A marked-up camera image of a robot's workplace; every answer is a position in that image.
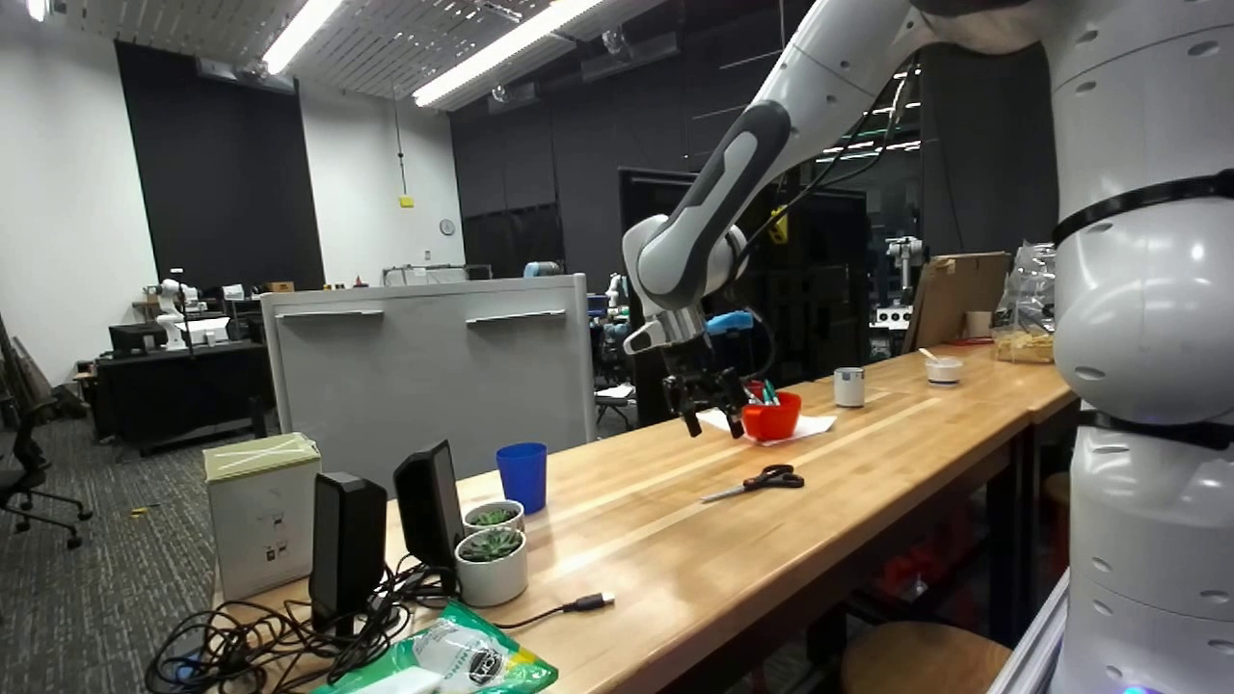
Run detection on white pot with plant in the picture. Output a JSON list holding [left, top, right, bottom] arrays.
[[457, 496, 529, 536], [450, 523, 531, 614]]

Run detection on long ceiling light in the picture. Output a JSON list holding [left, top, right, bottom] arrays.
[[259, 0, 347, 76], [407, 0, 610, 110]]

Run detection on black handled scissors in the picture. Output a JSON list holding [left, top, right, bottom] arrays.
[[696, 462, 811, 509]]

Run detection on black office chair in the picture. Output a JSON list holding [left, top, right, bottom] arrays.
[[0, 321, 97, 555]]

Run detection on white paper sheet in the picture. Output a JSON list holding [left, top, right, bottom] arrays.
[[690, 406, 842, 443]]

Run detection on clear plastic bag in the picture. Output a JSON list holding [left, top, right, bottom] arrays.
[[995, 241, 1063, 365]]

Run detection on green wipes packet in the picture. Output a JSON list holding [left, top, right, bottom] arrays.
[[320, 601, 558, 694]]

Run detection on red bowl with markers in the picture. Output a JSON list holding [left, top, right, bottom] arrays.
[[740, 385, 806, 447]]

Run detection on grey partition cabinet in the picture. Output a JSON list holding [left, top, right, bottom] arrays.
[[259, 271, 599, 496]]

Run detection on tangled black cables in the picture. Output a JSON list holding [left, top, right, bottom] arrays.
[[141, 563, 439, 694]]

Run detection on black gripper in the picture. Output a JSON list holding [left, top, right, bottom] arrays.
[[659, 336, 759, 443]]

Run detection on white paper cup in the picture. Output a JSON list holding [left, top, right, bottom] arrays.
[[830, 365, 866, 412]]

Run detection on black USB cable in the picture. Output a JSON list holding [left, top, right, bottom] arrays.
[[492, 590, 618, 631]]

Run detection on black desk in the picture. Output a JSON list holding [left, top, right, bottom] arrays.
[[88, 338, 276, 453]]

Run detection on black desktop speaker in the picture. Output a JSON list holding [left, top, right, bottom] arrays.
[[304, 469, 388, 631], [388, 438, 469, 596]]

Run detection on black wall panel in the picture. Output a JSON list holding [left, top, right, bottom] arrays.
[[113, 38, 329, 295]]

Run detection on round wooden stool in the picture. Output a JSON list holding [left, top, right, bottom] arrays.
[[842, 622, 1015, 694]]

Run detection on white cardboard box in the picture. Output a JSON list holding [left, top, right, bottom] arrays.
[[202, 430, 324, 605]]

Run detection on tall black cabinet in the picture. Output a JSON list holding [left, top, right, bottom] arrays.
[[618, 164, 878, 429]]

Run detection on blue plastic cup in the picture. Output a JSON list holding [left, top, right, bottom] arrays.
[[492, 438, 550, 521]]

